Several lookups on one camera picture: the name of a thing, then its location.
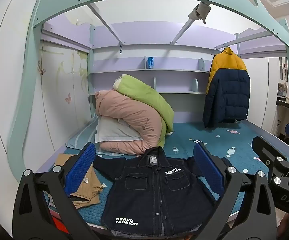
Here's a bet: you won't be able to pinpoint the white cabinet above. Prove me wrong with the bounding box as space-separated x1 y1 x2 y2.
274 100 289 138

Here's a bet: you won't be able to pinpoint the pink quilt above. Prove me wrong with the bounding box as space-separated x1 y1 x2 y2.
94 90 163 155

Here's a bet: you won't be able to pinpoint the green quilt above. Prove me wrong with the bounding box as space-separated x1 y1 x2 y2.
113 74 174 148

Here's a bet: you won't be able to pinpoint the grey cloth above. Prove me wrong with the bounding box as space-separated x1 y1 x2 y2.
188 2 211 25

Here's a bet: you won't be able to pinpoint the picture frame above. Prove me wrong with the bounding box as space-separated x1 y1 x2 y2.
277 82 288 98

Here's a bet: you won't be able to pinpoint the lilac wall shelf unit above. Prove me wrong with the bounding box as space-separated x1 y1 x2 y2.
88 22 237 123

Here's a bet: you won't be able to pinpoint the tan folded pants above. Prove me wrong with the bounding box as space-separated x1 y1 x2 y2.
53 153 103 209

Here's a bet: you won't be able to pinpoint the white pillow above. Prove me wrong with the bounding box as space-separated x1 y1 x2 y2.
95 116 142 144

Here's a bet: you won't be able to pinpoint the blue striped pillow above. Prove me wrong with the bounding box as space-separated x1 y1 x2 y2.
66 112 102 153

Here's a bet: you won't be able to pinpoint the red object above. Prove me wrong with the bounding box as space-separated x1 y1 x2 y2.
50 212 68 240

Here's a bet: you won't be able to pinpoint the yellow and navy puffer jacket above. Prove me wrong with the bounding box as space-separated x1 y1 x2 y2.
203 47 250 128

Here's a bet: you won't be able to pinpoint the dark denim jacket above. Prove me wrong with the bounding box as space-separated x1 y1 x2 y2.
93 147 222 232

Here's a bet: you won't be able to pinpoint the teal quilted bed mattress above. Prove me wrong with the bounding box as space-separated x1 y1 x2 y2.
43 120 289 230

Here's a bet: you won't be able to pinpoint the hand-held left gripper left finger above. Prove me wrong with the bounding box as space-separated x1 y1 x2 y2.
12 142 102 240

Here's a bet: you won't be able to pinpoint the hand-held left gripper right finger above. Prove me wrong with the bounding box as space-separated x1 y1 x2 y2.
192 142 278 240

